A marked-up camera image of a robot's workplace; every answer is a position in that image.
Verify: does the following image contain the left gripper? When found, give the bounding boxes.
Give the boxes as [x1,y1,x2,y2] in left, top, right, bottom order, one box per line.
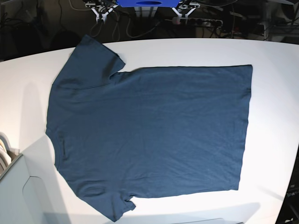
[171,0,201,25]

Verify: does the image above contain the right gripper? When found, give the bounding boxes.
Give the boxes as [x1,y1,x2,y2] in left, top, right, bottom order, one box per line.
[85,0,118,23]

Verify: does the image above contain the dark blue T-shirt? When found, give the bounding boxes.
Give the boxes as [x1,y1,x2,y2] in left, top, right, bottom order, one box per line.
[46,36,253,222]

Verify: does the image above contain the white power strip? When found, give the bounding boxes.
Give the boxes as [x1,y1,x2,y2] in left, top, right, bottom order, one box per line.
[171,17,223,28]

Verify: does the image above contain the blue box on stand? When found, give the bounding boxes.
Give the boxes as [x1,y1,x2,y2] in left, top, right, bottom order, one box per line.
[116,0,180,7]

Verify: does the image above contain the grey bin at left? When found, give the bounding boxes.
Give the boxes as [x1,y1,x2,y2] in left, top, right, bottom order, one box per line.
[0,132,71,224]

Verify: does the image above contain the grey cable on floor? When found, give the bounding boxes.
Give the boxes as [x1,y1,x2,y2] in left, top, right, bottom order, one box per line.
[90,7,162,39]

